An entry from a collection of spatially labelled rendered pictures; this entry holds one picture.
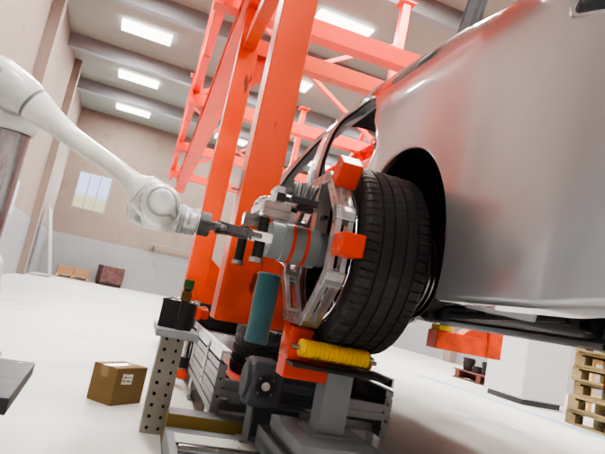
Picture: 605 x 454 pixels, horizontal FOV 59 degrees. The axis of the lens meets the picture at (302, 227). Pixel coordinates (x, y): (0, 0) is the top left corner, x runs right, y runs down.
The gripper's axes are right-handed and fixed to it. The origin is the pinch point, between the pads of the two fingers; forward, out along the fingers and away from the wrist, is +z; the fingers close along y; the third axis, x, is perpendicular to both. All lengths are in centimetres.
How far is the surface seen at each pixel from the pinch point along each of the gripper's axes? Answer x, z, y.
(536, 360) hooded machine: -28, 456, -402
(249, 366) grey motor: -46, 15, -44
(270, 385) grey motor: -51, 24, -39
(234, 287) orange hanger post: -17, 5, -59
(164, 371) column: -57, -14, -73
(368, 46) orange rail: 247, 128, -309
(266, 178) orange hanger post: 33, 9, -60
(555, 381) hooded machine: -48, 490, -402
